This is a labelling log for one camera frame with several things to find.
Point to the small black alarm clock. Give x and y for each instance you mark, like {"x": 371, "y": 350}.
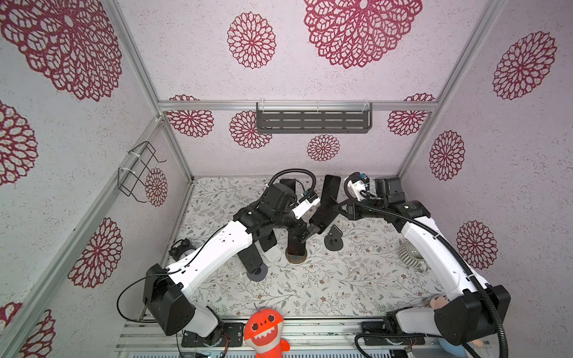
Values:
{"x": 181, "y": 248}

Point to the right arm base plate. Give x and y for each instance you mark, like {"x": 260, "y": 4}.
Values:
{"x": 382, "y": 332}

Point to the red shark plush toy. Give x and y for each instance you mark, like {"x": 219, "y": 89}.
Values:
{"x": 263, "y": 333}

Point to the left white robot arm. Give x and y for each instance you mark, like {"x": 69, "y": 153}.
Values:
{"x": 168, "y": 291}

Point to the grey round stand front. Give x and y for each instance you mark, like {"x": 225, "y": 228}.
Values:
{"x": 259, "y": 274}

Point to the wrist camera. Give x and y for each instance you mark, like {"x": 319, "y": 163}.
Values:
{"x": 359, "y": 189}
{"x": 304, "y": 206}

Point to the silver ribbed bowl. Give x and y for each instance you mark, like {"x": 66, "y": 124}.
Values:
{"x": 411, "y": 257}

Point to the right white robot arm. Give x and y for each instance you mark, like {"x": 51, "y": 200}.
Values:
{"x": 475, "y": 309}

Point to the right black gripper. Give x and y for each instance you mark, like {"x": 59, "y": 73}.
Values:
{"x": 351, "y": 211}

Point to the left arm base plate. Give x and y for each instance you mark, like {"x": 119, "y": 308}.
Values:
{"x": 226, "y": 334}

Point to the wooden round stand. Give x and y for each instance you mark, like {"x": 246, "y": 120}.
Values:
{"x": 296, "y": 259}

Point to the black wire wall rack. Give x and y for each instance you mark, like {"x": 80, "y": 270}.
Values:
{"x": 143, "y": 180}

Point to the boy doll plush toy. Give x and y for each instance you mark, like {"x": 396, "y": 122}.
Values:
{"x": 458, "y": 351}

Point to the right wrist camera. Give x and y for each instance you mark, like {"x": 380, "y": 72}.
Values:
{"x": 359, "y": 189}

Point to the black stand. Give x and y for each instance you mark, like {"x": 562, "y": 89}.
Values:
{"x": 333, "y": 240}

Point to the phone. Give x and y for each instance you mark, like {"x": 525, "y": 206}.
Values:
{"x": 297, "y": 241}
{"x": 268, "y": 241}
{"x": 323, "y": 218}
{"x": 330, "y": 190}
{"x": 251, "y": 259}

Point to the grey wall shelf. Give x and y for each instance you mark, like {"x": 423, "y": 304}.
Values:
{"x": 313, "y": 118}

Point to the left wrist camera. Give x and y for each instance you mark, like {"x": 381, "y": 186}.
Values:
{"x": 304, "y": 206}

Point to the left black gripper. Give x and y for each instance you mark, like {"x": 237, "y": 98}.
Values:
{"x": 307, "y": 232}

